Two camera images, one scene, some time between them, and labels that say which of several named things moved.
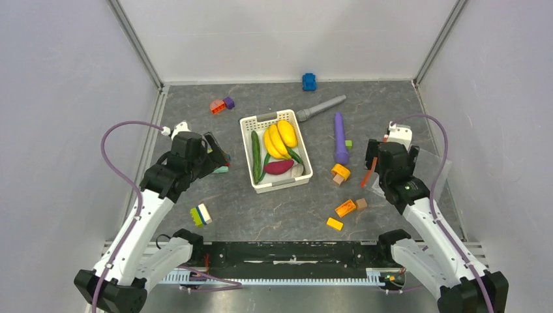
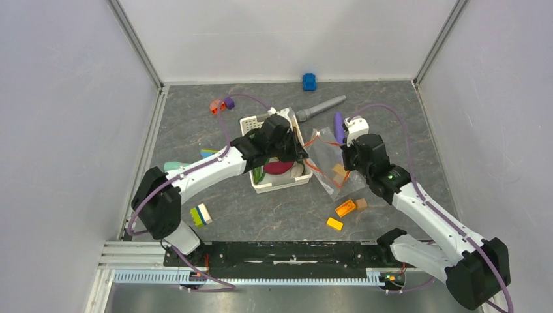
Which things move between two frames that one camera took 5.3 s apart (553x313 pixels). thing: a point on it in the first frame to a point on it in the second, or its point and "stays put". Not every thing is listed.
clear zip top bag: x=433 y=169 to x=325 y=158
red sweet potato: x=278 y=167 stays put
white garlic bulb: x=297 y=170 stays put
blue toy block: x=309 y=82 stays put
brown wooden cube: x=361 y=203 stays put
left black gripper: x=218 y=158 to x=296 y=153
